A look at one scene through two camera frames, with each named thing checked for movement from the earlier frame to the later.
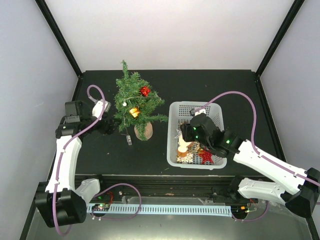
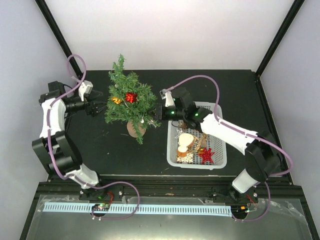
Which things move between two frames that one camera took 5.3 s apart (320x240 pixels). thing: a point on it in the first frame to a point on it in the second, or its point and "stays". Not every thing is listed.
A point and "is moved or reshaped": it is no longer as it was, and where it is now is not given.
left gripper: (109, 129) to (92, 110)
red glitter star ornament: (206, 155) stays
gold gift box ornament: (134, 111) to (116, 100)
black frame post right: (281, 34) stays
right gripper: (185, 132) to (160, 114)
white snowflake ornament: (187, 159) stays
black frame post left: (58, 35) stays
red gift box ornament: (145, 90) to (132, 97)
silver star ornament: (179, 133) stays
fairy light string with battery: (128, 137) to (142, 120)
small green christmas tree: (134, 97) is moved or reshaped
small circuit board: (100, 207) stays
